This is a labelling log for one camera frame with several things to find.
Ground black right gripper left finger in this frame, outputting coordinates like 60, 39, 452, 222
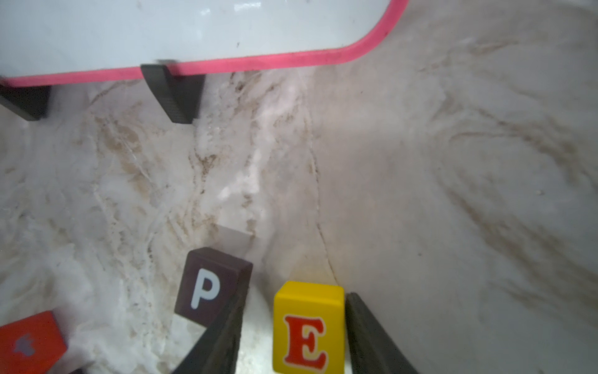
174, 279, 248, 373

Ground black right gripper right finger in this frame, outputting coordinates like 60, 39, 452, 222
345, 292, 417, 374

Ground dark brown P block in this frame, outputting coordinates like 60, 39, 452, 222
174, 247, 253, 327

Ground yellow E block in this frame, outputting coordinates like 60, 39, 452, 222
272, 281, 346, 374

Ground red cube block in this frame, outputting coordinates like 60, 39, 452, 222
1, 311, 68, 373

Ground black whiteboard right foot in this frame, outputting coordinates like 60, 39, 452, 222
140, 64, 206, 125

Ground black whiteboard foot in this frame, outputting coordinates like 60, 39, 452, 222
1, 77, 52, 122
140, 64, 206, 125

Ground black whiteboard left foot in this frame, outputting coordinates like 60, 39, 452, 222
1, 77, 52, 122

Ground pink framed whiteboard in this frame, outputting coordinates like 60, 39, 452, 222
1, 0, 407, 87

